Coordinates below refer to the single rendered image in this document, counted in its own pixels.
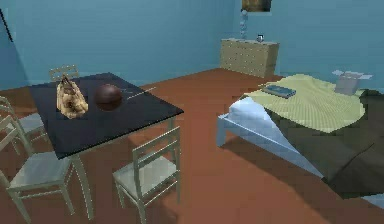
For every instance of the thin pale pencil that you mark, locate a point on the thin pale pencil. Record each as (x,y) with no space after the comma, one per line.
(141,93)

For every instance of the pale green wooden chair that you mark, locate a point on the pale green wooden chair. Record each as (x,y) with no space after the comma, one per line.
(36,171)
(20,125)
(150,173)
(64,72)

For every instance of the tan chest of drawers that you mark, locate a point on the tan chest of drawers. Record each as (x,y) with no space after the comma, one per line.
(249,57)

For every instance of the black top dining table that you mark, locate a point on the black top dining table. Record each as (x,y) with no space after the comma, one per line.
(110,123)

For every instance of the blue book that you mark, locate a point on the blue book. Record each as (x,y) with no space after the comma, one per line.
(279,91)

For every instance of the small grey alarm clock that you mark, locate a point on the small grey alarm clock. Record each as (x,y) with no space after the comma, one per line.
(260,38)

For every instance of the pale blue table lamp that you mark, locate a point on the pale blue table lamp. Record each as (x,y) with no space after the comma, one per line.
(244,24)

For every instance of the yellow green blanket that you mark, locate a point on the yellow green blanket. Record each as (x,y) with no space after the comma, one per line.
(313,103)

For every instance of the pale blue frame bed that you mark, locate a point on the pale blue frame bed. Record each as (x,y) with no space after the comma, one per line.
(300,140)

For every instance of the dark framed wall picture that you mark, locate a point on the dark framed wall picture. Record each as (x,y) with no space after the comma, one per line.
(256,5)

